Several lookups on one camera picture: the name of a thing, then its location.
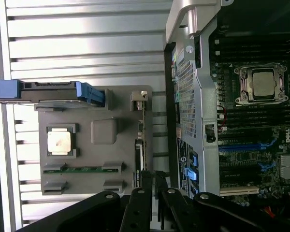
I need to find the dark green motherboard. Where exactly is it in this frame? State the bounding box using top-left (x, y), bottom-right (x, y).
top-left (209, 31), bottom-right (290, 206)

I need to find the grey plastic parts rack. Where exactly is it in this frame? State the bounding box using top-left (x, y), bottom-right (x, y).
top-left (34, 85), bottom-right (153, 196)

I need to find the black and silver PC case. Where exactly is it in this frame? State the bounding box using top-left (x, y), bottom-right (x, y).
top-left (164, 0), bottom-right (290, 232)

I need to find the white expansion slot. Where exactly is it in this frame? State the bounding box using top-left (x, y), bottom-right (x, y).
top-left (219, 186), bottom-right (259, 196)

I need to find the hard disk with blue carrier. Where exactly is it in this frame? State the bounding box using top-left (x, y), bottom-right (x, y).
top-left (0, 79), bottom-right (106, 108)

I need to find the metal CPU socket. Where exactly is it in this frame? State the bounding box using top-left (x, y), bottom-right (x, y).
top-left (233, 63), bottom-right (290, 107)

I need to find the red orange power wire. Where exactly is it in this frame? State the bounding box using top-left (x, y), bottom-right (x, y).
top-left (262, 205), bottom-right (277, 219)

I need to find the silver CPU seated in socket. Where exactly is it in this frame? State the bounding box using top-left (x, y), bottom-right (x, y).
top-left (252, 72), bottom-right (276, 96)

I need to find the black expansion slot blue latch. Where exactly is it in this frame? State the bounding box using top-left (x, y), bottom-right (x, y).
top-left (219, 161), bottom-right (274, 176)

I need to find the green RAM stick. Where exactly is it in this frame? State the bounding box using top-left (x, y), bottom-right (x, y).
top-left (43, 166), bottom-right (123, 174)

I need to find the loose silver CPU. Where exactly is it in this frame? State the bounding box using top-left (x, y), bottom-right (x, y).
top-left (47, 131), bottom-right (72, 153)

